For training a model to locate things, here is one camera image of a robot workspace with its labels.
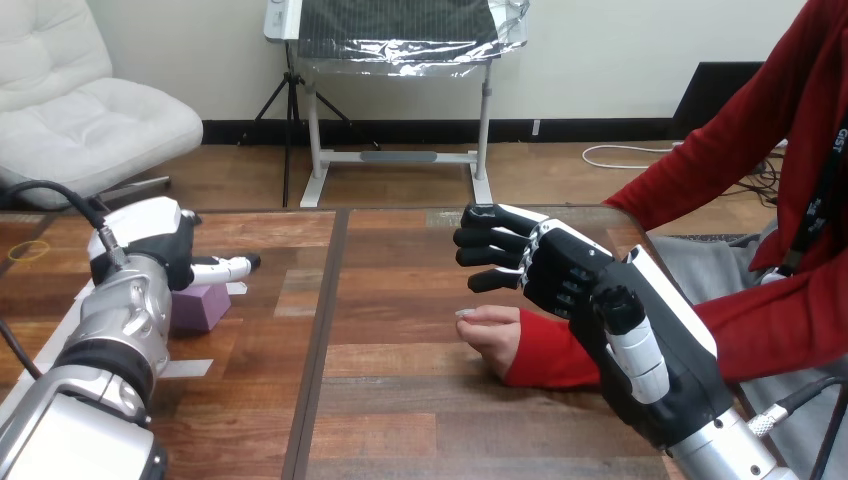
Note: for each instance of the person's hand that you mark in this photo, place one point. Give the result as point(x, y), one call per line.
point(490, 334)

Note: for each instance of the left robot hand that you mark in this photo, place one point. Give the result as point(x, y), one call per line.
point(149, 228)

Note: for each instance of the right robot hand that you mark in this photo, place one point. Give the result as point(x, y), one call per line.
point(596, 285)

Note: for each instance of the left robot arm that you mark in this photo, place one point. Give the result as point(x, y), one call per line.
point(112, 324)

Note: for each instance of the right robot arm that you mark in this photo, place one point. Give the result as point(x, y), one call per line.
point(725, 450)

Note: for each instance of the person's forearm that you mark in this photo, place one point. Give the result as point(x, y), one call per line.
point(782, 334)

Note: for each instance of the purple block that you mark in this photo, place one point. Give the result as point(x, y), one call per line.
point(202, 308)

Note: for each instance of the person's body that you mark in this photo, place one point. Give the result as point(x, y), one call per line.
point(748, 152)

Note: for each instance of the white cushioned chair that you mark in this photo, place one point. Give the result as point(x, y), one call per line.
point(73, 112)

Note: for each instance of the black tripod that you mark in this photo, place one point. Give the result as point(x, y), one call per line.
point(289, 106)

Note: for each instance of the white desk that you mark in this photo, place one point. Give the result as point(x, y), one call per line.
point(314, 126)

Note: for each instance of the dark screen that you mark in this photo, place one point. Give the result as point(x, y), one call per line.
point(715, 99)

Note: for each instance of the foil sheet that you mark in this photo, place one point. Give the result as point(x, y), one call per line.
point(397, 26)

